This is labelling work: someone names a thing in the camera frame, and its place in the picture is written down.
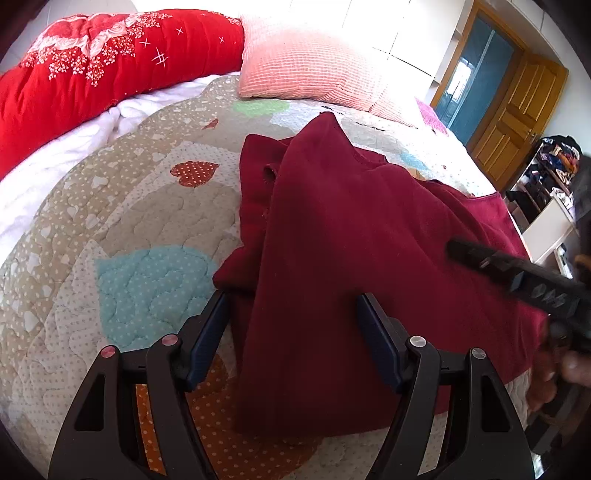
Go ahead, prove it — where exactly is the dark red sweater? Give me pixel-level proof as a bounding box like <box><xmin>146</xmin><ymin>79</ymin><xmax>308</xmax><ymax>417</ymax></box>
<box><xmin>213</xmin><ymin>113</ymin><xmax>543</xmax><ymax>437</ymax></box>

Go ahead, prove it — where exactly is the clothes rack with clothes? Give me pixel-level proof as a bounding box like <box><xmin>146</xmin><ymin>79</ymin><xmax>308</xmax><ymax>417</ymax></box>
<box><xmin>504</xmin><ymin>135</ymin><xmax>582</xmax><ymax>233</ymax></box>

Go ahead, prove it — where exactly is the person right hand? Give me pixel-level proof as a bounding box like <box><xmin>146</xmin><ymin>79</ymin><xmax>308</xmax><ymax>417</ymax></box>
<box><xmin>526</xmin><ymin>319</ymin><xmax>591</xmax><ymax>412</ymax></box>

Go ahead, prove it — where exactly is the white shelf unit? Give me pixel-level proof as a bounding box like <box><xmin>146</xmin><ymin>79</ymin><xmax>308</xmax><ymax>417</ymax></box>
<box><xmin>523</xmin><ymin>197</ymin><xmax>580</xmax><ymax>279</ymax></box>

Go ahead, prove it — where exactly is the wooden door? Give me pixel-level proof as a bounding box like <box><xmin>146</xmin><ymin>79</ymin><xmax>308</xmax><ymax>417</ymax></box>
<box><xmin>468</xmin><ymin>52</ymin><xmax>569</xmax><ymax>191</ymax></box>

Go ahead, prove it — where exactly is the heart patterned quilt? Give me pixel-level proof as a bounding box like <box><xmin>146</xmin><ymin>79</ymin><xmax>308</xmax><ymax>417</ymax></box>
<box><xmin>0</xmin><ymin>73</ymin><xmax>537</xmax><ymax>480</ymax></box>

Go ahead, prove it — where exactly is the magenta blanket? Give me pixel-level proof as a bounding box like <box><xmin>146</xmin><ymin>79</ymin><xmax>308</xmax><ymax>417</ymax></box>
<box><xmin>417</xmin><ymin>100</ymin><xmax>448</xmax><ymax>135</ymax></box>

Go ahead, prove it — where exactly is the white bed sheet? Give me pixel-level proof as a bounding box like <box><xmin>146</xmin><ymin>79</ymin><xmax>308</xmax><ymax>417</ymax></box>
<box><xmin>1</xmin><ymin>74</ymin><xmax>245</xmax><ymax>274</ymax></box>

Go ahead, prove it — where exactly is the white glossy wardrobe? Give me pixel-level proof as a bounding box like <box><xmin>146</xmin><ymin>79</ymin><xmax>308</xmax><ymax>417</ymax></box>
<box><xmin>315</xmin><ymin>0</ymin><xmax>468</xmax><ymax>97</ymax></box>

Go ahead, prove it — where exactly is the red floral bolster pillow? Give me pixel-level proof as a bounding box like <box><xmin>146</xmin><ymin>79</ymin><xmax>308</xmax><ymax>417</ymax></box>
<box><xmin>1</xmin><ymin>9</ymin><xmax>245</xmax><ymax>175</ymax></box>

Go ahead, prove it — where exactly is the pink waffle pillow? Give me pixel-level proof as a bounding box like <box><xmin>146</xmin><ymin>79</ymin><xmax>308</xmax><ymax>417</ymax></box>
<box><xmin>238</xmin><ymin>17</ymin><xmax>425</xmax><ymax>128</ymax></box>

